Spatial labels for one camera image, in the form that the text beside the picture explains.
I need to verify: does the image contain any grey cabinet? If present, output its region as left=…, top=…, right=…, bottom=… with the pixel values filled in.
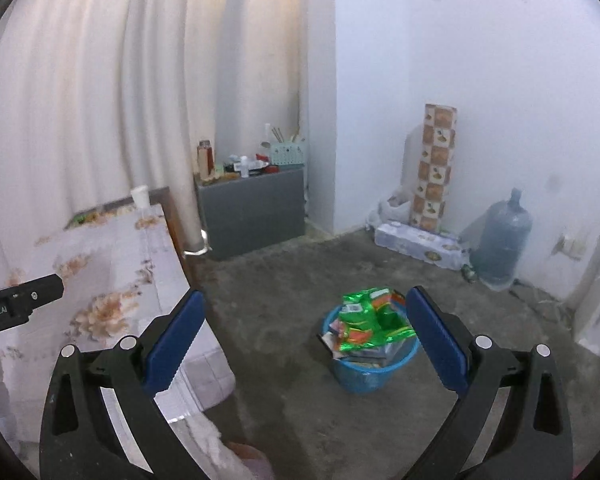
left=194, top=165, right=307, bottom=262

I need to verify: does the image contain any large colourful snack bag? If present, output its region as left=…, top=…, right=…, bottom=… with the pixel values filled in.
left=322, top=332, right=406, bottom=361

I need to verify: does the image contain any white curtain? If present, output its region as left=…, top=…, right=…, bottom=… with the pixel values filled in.
left=0, top=0, right=306, bottom=281

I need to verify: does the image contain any wrapped pack of bottles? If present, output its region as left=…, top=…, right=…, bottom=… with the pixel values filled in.
left=374, top=220, right=471, bottom=269

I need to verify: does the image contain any white plastic bag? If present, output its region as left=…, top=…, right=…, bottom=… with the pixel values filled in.
left=367, top=192, right=413, bottom=231

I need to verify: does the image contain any shiny green snack bag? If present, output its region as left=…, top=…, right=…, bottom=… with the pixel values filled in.
left=336, top=287, right=416, bottom=348

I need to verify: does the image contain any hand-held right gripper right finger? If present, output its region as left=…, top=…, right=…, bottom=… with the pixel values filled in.
left=405, top=286, right=573, bottom=480

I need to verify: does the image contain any white fleece clothing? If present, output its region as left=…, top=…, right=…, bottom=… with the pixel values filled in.
left=170, top=410, right=276, bottom=480

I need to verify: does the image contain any blue plastic wastebasket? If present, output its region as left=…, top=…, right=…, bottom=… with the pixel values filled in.
left=321, top=302, right=421, bottom=395

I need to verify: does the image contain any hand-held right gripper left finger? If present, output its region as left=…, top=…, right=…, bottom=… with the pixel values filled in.
left=39, top=289, right=216, bottom=480

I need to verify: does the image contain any checkered tile box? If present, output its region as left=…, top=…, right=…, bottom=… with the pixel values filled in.
left=409, top=103, right=458, bottom=233

